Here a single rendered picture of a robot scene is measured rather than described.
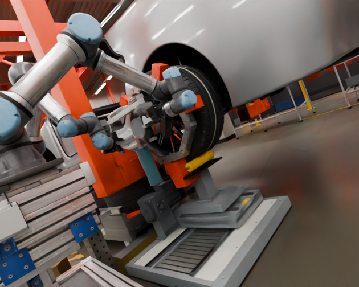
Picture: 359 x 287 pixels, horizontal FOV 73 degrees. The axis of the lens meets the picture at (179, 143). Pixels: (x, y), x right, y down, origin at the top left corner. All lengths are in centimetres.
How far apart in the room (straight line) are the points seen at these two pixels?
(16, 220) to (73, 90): 116
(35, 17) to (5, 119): 126
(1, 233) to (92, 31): 69
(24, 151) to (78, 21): 48
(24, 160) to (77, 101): 92
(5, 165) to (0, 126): 18
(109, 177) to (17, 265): 90
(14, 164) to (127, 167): 100
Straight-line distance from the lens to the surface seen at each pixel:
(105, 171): 174
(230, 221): 152
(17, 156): 97
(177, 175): 156
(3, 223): 84
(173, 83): 106
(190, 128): 137
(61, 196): 97
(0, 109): 86
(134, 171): 185
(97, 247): 186
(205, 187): 168
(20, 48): 421
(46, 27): 202
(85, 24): 100
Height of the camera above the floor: 74
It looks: 3 degrees down
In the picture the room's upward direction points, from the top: 23 degrees counter-clockwise
